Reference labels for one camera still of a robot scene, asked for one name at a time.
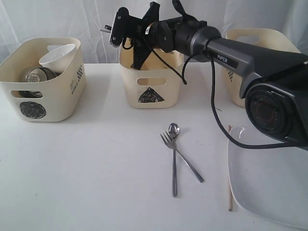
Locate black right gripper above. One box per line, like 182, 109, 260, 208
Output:
109, 1, 173, 70

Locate steel table knife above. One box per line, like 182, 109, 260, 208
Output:
100, 25, 113, 34

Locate white plastic bowl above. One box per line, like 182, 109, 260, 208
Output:
39, 44, 77, 73

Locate steel spoon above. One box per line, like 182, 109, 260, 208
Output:
168, 123, 205, 183

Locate steel fork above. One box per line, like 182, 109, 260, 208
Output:
160, 132, 178, 197

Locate small steel cup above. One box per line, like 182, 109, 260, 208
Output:
19, 67, 47, 83

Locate steel bowl black inside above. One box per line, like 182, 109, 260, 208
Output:
19, 66, 58, 98

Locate wooden chopstick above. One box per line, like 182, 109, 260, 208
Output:
227, 124, 233, 212

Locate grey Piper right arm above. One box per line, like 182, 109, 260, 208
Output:
109, 0, 308, 149

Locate cream bin triangle mark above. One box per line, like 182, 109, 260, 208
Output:
119, 49, 182, 109

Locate white curtain backdrop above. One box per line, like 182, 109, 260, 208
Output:
0, 0, 308, 63

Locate cream bin circle mark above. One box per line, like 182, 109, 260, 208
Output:
0, 37, 86, 122

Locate cream bin square mark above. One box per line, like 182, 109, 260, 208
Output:
221, 28, 300, 107

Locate white square plate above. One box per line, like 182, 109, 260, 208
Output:
227, 141, 308, 230

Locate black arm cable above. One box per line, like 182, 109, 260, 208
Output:
144, 0, 294, 149

